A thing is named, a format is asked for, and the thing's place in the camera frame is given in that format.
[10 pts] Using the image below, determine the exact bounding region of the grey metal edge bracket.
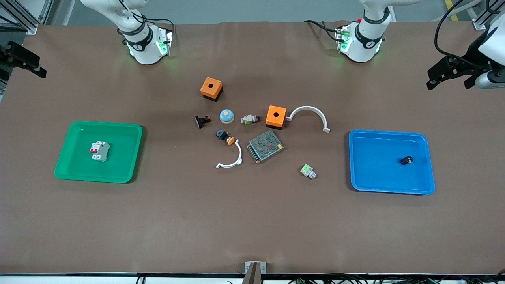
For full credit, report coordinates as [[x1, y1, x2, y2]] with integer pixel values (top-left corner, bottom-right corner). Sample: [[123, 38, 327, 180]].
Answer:
[[241, 261, 267, 284]]

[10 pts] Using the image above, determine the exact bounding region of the grey circuit breaker red switch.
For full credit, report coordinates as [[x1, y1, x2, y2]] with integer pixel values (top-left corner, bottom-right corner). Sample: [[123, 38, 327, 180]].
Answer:
[[89, 141, 110, 162]]

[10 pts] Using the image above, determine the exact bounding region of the orange black button box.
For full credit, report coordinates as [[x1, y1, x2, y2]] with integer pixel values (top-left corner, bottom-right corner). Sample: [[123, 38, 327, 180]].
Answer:
[[266, 105, 287, 129], [200, 77, 223, 102]]

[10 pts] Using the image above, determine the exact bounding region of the black orange push button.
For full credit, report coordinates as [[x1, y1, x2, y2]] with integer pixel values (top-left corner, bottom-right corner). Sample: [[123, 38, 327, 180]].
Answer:
[[216, 129, 236, 146]]

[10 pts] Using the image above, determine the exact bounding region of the small white arc bracket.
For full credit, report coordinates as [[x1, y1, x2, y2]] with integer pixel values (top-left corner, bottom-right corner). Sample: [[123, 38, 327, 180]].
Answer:
[[216, 141, 243, 169]]

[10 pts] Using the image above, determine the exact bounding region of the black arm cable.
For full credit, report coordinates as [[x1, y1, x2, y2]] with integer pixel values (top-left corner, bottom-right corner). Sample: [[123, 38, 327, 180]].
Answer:
[[118, 0, 152, 28], [434, 0, 480, 64]]

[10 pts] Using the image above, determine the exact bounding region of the black base power cable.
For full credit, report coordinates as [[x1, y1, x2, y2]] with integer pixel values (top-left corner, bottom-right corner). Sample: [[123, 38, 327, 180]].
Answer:
[[303, 20, 340, 42], [150, 17, 175, 30]]

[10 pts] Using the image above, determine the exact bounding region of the aluminium frame post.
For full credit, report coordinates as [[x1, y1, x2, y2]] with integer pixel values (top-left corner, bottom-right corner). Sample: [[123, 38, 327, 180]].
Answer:
[[0, 0, 39, 35], [468, 0, 490, 30]]

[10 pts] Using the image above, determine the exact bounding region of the large white arc bracket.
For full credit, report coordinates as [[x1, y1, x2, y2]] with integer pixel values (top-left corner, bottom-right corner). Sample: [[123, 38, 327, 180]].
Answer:
[[286, 106, 331, 133]]

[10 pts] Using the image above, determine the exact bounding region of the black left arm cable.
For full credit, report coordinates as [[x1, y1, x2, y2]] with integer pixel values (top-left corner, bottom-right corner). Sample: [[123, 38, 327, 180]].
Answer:
[[434, 0, 480, 64]]

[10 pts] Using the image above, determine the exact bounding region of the brown table mat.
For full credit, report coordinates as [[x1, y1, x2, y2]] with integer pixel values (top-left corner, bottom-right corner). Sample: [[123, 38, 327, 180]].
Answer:
[[0, 21, 505, 275]]

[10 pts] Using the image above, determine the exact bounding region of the metal mesh power supply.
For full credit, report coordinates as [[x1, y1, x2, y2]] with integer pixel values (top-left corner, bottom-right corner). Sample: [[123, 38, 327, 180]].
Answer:
[[247, 130, 284, 164]]

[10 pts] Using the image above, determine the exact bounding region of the blue plastic tray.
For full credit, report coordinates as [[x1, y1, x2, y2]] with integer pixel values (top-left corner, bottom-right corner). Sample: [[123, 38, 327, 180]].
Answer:
[[348, 129, 436, 196]]

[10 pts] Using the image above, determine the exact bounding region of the green plastic tray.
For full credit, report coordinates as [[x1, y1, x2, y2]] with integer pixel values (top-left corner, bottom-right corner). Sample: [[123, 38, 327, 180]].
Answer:
[[54, 121, 143, 184]]

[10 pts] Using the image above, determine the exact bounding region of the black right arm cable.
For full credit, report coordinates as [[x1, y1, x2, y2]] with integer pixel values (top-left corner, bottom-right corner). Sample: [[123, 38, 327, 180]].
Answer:
[[118, 0, 152, 28]]

